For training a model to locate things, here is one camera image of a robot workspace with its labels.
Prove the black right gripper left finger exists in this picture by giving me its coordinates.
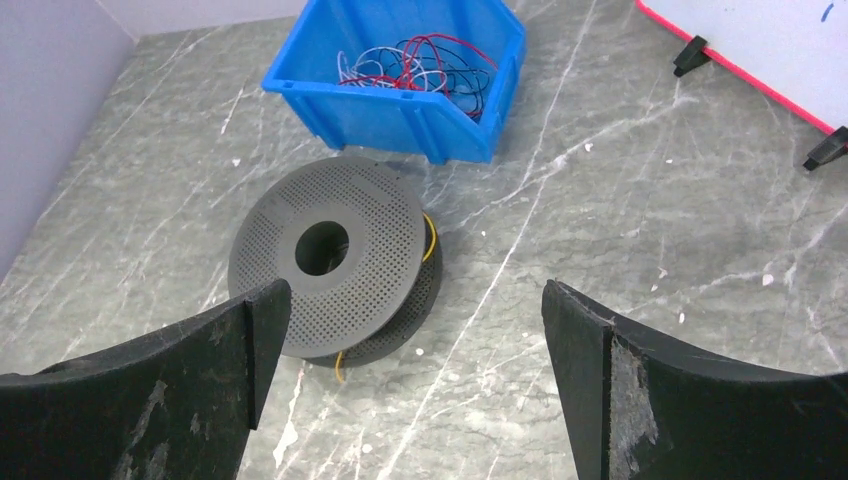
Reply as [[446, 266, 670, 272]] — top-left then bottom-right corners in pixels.
[[1, 279, 291, 479]]

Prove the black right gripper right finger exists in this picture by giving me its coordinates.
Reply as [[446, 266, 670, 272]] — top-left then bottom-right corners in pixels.
[[541, 280, 847, 479]]

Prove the grey perforated cable spool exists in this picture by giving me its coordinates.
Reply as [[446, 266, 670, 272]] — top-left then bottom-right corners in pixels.
[[228, 156, 442, 368]]

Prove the yellow cable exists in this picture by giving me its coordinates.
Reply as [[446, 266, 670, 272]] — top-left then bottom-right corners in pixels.
[[334, 211, 439, 386]]

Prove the blue plastic bin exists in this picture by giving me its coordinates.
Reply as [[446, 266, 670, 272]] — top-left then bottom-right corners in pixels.
[[261, 1, 526, 164]]

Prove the red cable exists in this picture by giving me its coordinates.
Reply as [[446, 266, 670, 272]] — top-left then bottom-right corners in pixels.
[[339, 33, 499, 122]]

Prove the black whiteboard foot far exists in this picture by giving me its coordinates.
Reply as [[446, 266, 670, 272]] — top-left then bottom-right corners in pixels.
[[802, 126, 847, 171]]

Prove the black whiteboard foot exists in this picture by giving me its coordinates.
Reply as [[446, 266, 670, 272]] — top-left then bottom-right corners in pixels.
[[802, 126, 847, 171], [673, 35, 711, 78]]

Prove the black whiteboard foot near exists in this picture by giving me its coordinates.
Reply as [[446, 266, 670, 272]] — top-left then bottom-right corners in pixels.
[[673, 35, 711, 78]]

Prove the white board red frame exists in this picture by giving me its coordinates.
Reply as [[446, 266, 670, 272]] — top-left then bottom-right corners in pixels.
[[637, 0, 847, 134]]

